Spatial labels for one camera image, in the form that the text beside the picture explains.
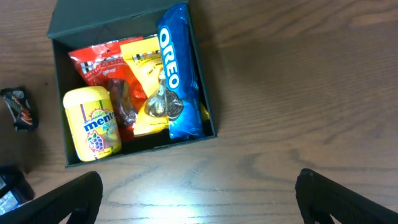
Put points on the yellow Mentos gum bottle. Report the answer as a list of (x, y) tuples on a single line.
[(92, 123)]

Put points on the blue small carton box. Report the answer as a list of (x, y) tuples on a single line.
[(15, 190)]

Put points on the red candy bag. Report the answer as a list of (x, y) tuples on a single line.
[(103, 65)]

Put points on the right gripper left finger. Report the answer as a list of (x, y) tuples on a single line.
[(79, 200)]

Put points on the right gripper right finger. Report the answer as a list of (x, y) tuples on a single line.
[(321, 200)]

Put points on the blue Oreo cookie pack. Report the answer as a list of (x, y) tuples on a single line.
[(182, 90)]

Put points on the black candy wrapper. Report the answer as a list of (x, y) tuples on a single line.
[(24, 116)]

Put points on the yellow Hacks candy bag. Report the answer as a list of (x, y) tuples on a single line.
[(144, 59)]

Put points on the black box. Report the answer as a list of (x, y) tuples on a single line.
[(77, 24)]

